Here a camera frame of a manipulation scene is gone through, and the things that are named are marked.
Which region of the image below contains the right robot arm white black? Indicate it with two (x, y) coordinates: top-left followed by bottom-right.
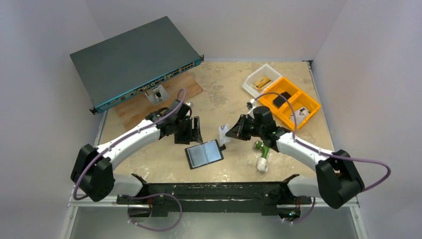
(225, 106), (365, 209)

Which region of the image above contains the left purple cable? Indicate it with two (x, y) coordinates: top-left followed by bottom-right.
(73, 88), (187, 201)

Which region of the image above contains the green white pipe fitting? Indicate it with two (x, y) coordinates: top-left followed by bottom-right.
(254, 140), (270, 173)

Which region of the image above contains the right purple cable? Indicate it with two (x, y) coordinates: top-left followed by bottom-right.
(254, 92), (392, 193)

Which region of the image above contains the black leather card holder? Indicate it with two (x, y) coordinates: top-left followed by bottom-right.
(185, 139), (226, 170)

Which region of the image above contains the wooden board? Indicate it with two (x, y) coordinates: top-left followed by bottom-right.
(113, 72), (203, 130)

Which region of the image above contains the grey blue network switch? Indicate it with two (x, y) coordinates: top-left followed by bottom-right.
(70, 16), (204, 115)

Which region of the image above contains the gold card in white bin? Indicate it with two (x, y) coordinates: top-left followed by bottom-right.
(253, 78), (272, 92)

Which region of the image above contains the purple cable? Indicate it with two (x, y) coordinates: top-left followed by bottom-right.
(254, 92), (392, 193)
(73, 88), (187, 201)

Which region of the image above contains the white plastic bin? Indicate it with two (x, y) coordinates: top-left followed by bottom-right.
(242, 64), (283, 98)

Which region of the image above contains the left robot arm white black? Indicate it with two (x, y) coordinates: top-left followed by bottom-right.
(70, 100), (203, 204)

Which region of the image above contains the black card in yellow bin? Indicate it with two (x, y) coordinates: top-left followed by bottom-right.
(273, 92), (291, 108)

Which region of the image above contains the yellow plastic bin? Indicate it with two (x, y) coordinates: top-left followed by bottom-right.
(258, 77), (321, 130)

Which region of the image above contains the silver card in yellow bin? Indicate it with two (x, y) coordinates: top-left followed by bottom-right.
(290, 107), (311, 126)

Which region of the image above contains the gold striped card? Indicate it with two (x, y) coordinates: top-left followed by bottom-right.
(252, 75), (272, 89)

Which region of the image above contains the white printed card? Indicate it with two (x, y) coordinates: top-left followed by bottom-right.
(218, 124), (230, 146)

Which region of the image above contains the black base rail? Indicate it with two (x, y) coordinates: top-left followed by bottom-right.
(116, 180), (312, 219)

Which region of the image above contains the small metal bracket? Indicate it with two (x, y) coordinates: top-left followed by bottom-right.
(145, 85), (170, 106)

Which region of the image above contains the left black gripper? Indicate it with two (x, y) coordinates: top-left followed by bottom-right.
(173, 117), (202, 145)

